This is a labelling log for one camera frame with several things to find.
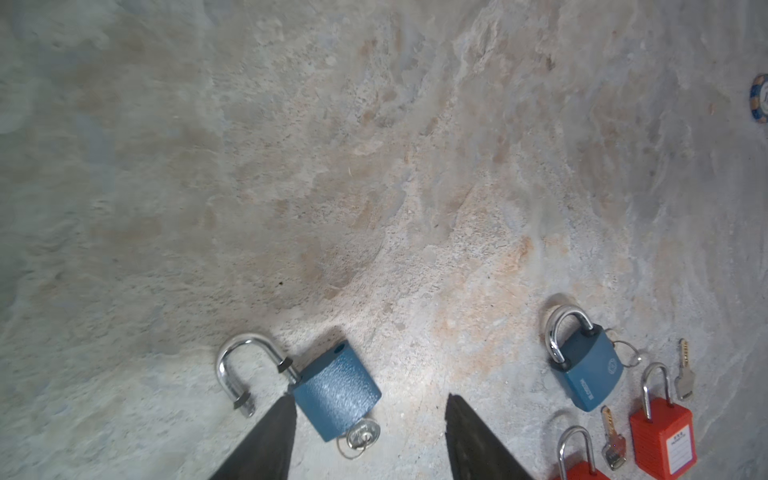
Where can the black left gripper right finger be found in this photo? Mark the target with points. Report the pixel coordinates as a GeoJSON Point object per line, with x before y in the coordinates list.
{"type": "Point", "coordinates": [474, 451]}

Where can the blue padlock key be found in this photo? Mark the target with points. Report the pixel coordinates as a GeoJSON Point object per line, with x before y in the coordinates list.
{"type": "Point", "coordinates": [358, 439]}

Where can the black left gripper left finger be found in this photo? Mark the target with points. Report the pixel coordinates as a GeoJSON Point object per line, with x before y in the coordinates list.
{"type": "Point", "coordinates": [265, 452]}

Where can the blue padlock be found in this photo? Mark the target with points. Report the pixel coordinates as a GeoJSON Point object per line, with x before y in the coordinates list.
{"type": "Point", "coordinates": [335, 391]}
{"type": "Point", "coordinates": [586, 365]}

